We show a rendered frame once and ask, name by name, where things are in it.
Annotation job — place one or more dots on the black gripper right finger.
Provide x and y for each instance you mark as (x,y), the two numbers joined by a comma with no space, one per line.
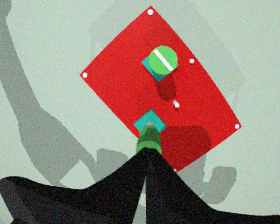
(169,201)

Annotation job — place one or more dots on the red circuit board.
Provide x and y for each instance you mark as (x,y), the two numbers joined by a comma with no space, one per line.
(148,77)

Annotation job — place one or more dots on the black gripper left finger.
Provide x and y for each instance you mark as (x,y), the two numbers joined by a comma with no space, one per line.
(113,200)

